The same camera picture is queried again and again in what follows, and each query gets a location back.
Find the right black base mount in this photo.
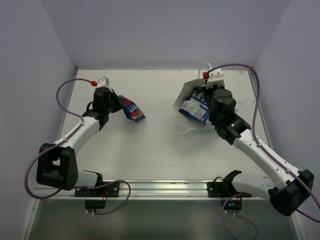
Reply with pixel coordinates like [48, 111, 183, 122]
[206, 176, 240, 198]

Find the blue red snack packet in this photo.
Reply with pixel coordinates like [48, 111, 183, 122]
[118, 95, 146, 123]

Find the light blue paper bag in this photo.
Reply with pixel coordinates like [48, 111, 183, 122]
[171, 70, 209, 135]

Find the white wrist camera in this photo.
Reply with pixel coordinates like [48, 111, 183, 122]
[95, 77, 110, 92]
[205, 68, 225, 89]

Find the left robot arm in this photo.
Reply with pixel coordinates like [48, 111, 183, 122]
[36, 86, 123, 197]

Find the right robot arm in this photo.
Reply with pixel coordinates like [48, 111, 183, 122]
[202, 84, 315, 216]

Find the blue Kettle chips bag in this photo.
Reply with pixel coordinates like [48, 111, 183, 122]
[178, 87, 209, 124]

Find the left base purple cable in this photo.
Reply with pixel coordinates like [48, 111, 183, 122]
[86, 179, 131, 216]

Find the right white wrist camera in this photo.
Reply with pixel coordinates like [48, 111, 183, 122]
[205, 68, 225, 89]

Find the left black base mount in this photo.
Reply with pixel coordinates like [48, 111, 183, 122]
[74, 181, 120, 198]

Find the base control box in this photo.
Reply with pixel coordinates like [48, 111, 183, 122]
[220, 197, 243, 214]
[84, 199, 107, 213]

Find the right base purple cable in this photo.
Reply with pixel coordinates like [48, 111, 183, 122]
[222, 192, 259, 240]

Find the left base control box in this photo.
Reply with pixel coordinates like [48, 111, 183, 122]
[84, 199, 107, 213]

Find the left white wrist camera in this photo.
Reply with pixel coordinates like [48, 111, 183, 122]
[95, 77, 110, 92]

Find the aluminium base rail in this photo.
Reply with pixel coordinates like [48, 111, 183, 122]
[32, 178, 276, 201]

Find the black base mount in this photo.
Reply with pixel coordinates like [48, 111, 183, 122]
[74, 181, 120, 198]
[206, 176, 240, 198]

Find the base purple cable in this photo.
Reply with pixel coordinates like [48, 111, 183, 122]
[222, 192, 259, 240]
[86, 179, 131, 216]

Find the right base control box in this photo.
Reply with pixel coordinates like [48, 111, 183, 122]
[220, 197, 243, 214]

